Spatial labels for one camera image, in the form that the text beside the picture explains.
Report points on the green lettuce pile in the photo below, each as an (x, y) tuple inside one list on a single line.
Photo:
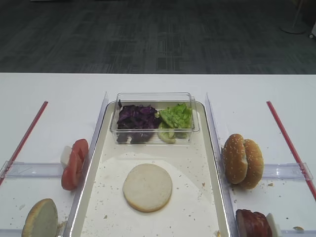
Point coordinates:
[(176, 117)]

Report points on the rear tomato slice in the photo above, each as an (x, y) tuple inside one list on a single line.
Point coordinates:
[(80, 147)]

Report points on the tomato slice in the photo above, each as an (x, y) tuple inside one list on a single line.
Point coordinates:
[(72, 173), (80, 147)]

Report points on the white pusher behind tomato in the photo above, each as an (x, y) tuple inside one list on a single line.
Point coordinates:
[(65, 156)]

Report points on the front tomato slice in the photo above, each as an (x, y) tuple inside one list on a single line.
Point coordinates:
[(72, 173)]

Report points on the brown meat patty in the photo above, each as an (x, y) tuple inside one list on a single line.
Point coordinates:
[(252, 224)]

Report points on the clear plastic container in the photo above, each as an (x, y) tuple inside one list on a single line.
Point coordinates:
[(159, 101)]

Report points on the purple cabbage pile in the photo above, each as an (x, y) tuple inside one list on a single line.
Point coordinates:
[(137, 117)]

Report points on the bottom bun on tray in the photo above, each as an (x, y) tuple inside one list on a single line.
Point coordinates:
[(147, 187)]

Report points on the left sesame bun top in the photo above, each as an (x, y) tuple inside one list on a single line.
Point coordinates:
[(234, 159)]

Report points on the sesame bun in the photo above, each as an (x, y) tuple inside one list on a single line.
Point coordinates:
[(255, 165), (234, 159)]

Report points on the white metal tray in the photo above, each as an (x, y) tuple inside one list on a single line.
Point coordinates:
[(194, 210)]

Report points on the right sesame bun top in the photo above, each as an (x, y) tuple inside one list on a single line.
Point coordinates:
[(255, 165)]

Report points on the right clear long divider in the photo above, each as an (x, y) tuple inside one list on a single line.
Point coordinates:
[(224, 186)]

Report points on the clear long divider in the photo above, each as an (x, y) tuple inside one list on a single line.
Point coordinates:
[(224, 186), (78, 198)]

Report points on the left clear long divider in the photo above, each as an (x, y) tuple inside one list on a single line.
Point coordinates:
[(78, 198)]

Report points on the right upper clear pusher track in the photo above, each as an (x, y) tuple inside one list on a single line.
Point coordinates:
[(288, 171)]

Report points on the clear pusher track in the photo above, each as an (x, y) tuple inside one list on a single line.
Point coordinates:
[(31, 170), (296, 233), (288, 171)]

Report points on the left upper clear pusher track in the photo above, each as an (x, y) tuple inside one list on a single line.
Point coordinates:
[(31, 170)]

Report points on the left bun half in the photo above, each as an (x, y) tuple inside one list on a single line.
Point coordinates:
[(42, 220)]

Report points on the white pusher behind patty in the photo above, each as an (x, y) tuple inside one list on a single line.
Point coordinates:
[(276, 232)]

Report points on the white floor stand base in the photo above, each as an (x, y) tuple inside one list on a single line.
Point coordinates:
[(294, 28)]

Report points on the right lower clear pusher track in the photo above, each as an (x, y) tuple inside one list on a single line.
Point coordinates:
[(296, 233)]

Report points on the left red rail strip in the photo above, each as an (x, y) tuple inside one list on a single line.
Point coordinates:
[(24, 140)]

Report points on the red rail strip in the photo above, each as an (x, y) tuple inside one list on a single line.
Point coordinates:
[(24, 140), (295, 154)]

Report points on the right red rail strip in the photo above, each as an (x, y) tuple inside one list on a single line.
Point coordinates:
[(295, 154)]

